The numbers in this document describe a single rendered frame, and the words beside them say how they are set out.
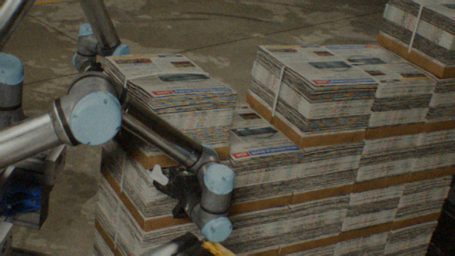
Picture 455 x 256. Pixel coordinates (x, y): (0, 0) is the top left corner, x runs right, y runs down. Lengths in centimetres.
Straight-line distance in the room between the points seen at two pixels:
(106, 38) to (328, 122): 82
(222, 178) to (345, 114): 83
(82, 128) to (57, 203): 190
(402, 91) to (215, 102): 80
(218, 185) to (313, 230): 99
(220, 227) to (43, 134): 51
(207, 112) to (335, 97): 51
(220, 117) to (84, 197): 150
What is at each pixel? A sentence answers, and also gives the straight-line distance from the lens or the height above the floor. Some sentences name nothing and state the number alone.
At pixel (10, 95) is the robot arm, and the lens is 224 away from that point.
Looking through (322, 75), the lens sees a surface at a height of 107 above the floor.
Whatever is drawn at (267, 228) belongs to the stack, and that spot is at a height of 52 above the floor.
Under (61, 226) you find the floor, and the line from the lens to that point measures 332.
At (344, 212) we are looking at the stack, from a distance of 276.
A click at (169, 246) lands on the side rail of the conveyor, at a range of 188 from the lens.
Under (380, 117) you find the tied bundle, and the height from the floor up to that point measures 92.
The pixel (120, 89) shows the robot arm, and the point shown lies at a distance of 177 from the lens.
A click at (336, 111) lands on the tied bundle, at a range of 247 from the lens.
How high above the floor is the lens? 189
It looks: 25 degrees down
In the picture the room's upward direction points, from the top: 11 degrees clockwise
